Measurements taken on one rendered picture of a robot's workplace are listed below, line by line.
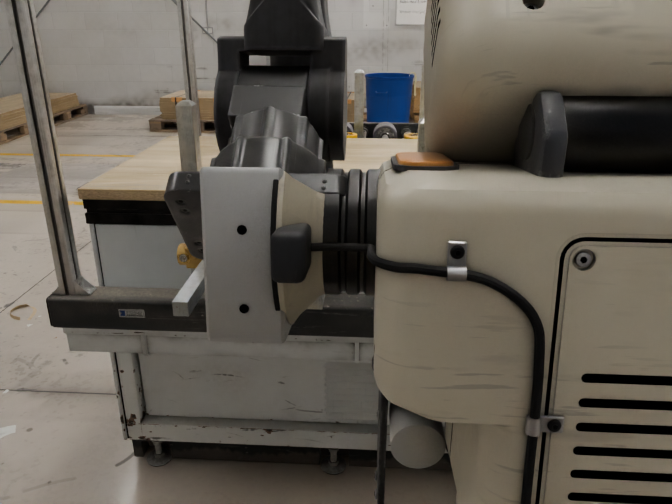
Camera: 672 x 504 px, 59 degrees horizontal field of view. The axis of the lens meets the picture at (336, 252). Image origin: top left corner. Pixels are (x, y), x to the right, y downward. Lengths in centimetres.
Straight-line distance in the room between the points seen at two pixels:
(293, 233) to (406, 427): 22
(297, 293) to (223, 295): 5
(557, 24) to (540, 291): 13
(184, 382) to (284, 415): 31
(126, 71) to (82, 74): 63
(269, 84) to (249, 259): 17
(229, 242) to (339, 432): 151
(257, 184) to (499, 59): 15
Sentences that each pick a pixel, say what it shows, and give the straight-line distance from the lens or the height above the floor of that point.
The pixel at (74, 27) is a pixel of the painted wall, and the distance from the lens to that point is 933.
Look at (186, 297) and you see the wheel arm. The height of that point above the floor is 82.
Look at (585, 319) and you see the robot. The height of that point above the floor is 117.
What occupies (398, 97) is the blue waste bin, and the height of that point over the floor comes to 49.
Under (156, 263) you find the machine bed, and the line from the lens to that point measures 167.
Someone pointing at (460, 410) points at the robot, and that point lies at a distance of 32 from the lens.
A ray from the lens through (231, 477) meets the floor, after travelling 197.
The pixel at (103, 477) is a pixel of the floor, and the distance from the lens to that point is 207.
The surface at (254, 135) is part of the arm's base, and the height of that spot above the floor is 123.
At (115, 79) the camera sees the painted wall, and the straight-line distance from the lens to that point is 917.
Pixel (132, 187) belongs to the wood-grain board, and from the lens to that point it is 162.
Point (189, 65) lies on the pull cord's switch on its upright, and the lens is 242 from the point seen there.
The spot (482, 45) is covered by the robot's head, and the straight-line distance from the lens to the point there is 32.
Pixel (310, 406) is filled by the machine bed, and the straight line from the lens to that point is 184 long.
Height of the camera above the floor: 131
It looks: 22 degrees down
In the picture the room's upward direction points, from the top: straight up
